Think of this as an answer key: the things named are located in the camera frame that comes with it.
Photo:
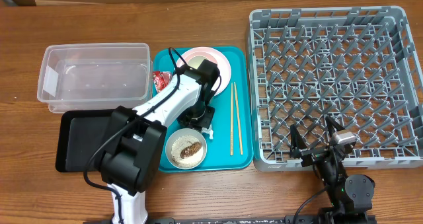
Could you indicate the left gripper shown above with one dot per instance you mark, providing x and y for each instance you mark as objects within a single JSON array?
[{"x": 205, "y": 122}]

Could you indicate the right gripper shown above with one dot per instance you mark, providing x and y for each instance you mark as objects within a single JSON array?
[{"x": 317, "y": 150}]

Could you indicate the white napkin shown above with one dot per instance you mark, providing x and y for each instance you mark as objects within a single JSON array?
[{"x": 208, "y": 131}]

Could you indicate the grey bowl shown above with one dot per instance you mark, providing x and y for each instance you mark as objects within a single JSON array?
[{"x": 182, "y": 132}]

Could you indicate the white rice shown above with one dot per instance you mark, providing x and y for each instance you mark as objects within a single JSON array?
[{"x": 178, "y": 145}]

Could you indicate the red snack wrapper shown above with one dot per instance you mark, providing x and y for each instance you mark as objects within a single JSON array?
[{"x": 161, "y": 79}]

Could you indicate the pale green cup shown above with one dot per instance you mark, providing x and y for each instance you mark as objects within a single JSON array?
[{"x": 196, "y": 61}]

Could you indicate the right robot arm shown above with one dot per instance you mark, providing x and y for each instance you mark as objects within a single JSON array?
[{"x": 350, "y": 196}]

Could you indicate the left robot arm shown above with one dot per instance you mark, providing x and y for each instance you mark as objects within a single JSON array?
[{"x": 134, "y": 138}]

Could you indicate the left wooden chopstick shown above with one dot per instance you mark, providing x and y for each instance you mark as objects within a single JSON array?
[{"x": 231, "y": 120}]

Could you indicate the wooden chopstick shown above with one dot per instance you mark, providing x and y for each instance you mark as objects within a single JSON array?
[
  {"x": 231, "y": 120},
  {"x": 238, "y": 119}
]

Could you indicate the teal serving tray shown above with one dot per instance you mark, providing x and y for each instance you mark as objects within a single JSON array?
[{"x": 218, "y": 155}]

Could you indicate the right wooden chopstick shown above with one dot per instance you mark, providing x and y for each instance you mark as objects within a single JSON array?
[{"x": 238, "y": 119}]

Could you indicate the pink plate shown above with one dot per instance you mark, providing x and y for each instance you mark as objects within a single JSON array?
[{"x": 216, "y": 57}]

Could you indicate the grey dish rack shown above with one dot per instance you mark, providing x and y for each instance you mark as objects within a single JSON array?
[{"x": 358, "y": 65}]

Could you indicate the black plastic tray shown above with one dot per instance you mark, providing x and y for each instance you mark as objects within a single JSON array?
[{"x": 80, "y": 134}]

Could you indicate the clear plastic bin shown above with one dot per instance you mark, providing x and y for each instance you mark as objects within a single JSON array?
[{"x": 95, "y": 76}]

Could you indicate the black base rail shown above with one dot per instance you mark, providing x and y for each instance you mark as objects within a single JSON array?
[{"x": 288, "y": 219}]

